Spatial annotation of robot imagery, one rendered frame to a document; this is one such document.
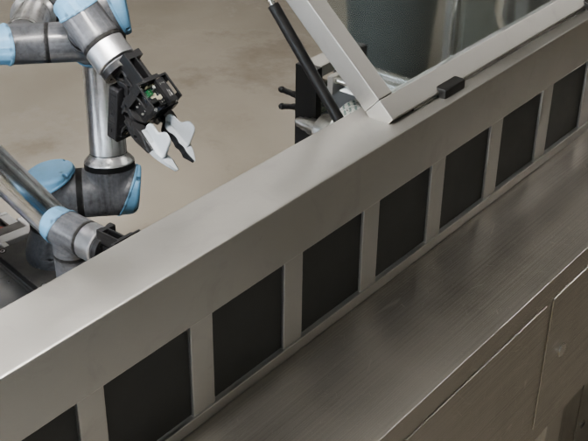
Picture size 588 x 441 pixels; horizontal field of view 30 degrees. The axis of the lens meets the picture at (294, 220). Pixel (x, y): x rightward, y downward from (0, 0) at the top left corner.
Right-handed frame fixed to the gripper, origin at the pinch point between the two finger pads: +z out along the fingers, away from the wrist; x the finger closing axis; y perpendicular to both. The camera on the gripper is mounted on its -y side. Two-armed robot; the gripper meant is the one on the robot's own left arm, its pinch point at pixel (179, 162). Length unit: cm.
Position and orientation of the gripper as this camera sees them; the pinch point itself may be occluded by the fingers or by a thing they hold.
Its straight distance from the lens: 194.4
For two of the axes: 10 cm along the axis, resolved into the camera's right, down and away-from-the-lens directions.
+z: 5.9, 8.0, -0.8
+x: 6.3, -4.0, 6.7
